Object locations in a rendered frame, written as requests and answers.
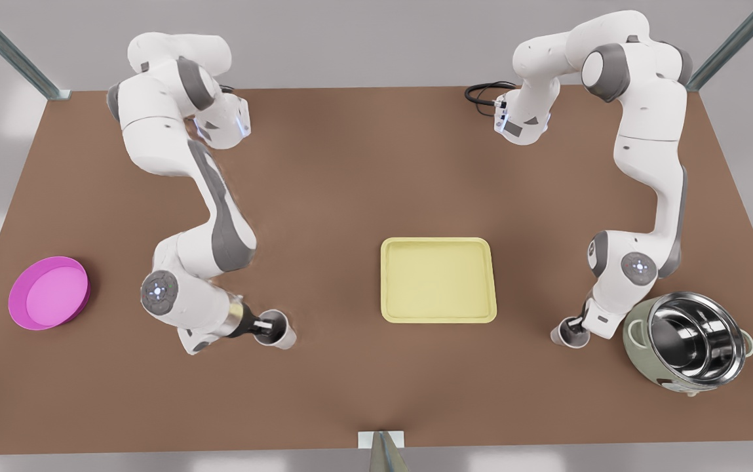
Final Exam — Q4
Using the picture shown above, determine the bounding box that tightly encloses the white IKEA cup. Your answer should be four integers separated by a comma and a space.
550, 319, 592, 349
252, 309, 298, 351

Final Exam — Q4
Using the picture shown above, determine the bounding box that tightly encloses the yellow rectangular tray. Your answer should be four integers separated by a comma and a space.
380, 237, 499, 325

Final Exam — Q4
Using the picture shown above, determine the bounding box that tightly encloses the green pot with steel inside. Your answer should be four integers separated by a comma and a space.
623, 291, 753, 398

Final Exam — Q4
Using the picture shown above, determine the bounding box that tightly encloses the pink round bowl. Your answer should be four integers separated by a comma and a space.
8, 256, 91, 330

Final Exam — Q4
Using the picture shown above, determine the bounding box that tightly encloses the silver frame post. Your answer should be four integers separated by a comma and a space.
0, 0, 71, 101
357, 430, 407, 472
685, 0, 753, 92

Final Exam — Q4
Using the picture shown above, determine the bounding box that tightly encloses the black cable loop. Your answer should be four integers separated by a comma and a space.
464, 81, 518, 119

